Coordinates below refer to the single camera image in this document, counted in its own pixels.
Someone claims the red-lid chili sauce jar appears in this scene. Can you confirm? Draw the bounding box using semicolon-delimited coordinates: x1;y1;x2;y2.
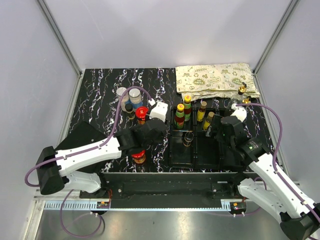
135;106;149;125
131;150;146;165

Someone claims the yellow-label beige-cap bottle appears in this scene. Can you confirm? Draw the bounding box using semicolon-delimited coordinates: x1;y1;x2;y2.
196;101;207;122
202;111;215;131

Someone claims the red-lid chili sauce jar front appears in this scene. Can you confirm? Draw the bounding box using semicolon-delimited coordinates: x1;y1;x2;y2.
131;150;146;165

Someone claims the glass oil bottle gold spout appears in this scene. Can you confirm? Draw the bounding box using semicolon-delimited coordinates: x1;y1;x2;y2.
230;82;247;104

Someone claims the yellow-cap green-label bottle front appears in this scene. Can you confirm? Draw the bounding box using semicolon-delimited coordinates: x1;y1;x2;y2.
174;103;185;129

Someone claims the yellow-cap green-label bottle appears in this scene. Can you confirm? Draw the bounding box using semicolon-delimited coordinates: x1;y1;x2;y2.
174;103;185;129
183;95;192;122

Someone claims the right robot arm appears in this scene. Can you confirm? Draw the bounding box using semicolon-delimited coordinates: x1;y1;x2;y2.
211;115;320;240

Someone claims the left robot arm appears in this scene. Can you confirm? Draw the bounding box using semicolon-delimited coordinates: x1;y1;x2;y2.
37;118;166;198

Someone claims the right white-lid granule jar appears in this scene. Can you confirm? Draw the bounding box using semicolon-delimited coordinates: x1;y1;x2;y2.
129;88;143;110

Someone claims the white-lid granule jar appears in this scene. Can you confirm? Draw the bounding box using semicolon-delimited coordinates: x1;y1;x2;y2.
129;88;143;110
116;87;131;111

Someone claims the black organizer tray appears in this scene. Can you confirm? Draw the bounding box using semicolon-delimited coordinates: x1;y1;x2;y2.
168;107;246;172

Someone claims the left white-lid granule jar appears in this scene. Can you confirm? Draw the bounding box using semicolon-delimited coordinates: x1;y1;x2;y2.
116;87;131;111

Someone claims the patterned cream folded cloth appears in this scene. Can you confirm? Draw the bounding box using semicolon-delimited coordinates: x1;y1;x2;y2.
175;62;260;101

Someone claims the black cloth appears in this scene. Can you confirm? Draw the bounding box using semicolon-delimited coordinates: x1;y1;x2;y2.
55;121;107;151

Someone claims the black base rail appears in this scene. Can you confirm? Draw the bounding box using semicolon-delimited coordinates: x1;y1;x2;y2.
79;172;243;211

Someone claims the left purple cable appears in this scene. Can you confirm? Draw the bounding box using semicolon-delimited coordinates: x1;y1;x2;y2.
24;86;156;237

